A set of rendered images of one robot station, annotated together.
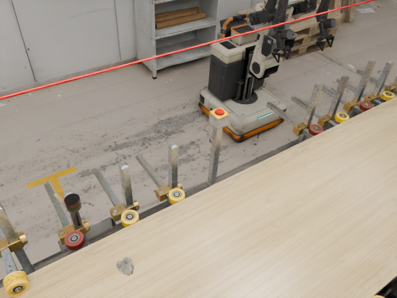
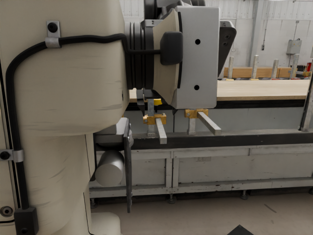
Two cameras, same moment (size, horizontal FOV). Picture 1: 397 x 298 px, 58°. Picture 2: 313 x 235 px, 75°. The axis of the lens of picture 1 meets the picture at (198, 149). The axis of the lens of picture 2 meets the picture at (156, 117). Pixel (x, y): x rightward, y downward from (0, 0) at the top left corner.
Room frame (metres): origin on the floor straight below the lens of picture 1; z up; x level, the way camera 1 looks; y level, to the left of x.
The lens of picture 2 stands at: (2.93, -0.24, 1.18)
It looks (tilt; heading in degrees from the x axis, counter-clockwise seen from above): 18 degrees down; 212
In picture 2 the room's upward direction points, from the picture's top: straight up
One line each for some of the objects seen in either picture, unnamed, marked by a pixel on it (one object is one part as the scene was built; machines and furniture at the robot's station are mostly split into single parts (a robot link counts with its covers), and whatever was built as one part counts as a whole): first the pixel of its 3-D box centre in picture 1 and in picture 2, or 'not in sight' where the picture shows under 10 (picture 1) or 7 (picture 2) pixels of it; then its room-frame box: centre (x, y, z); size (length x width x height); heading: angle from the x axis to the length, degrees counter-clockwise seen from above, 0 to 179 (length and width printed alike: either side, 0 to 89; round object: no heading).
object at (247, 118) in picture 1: (241, 106); not in sight; (2.97, -0.40, 0.16); 0.67 x 0.64 x 0.25; 37
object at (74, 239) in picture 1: (76, 245); not in sight; (0.84, 0.50, 0.85); 0.08 x 0.08 x 0.11
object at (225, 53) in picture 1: (241, 64); not in sight; (3.05, -0.35, 0.59); 0.55 x 0.34 x 0.83; 127
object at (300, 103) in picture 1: (315, 113); (159, 125); (2.03, -0.79, 0.80); 0.43 x 0.03 x 0.04; 37
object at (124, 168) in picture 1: (127, 199); not in sight; (1.08, 0.32, 0.89); 0.04 x 0.04 x 0.48; 37
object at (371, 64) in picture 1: (360, 91); not in sight; (2.13, -1.08, 0.94); 0.04 x 0.04 x 0.48; 37
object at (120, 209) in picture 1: (124, 209); not in sight; (1.07, 0.34, 0.83); 0.14 x 0.06 x 0.05; 127
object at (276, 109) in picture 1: (290, 120); (203, 118); (1.88, -0.59, 0.83); 0.43 x 0.03 x 0.04; 37
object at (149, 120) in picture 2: (327, 119); (154, 119); (1.97, -0.86, 0.80); 0.14 x 0.06 x 0.05; 127
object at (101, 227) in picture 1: (86, 234); not in sight; (0.97, 0.51, 0.75); 0.26 x 0.01 x 0.10; 127
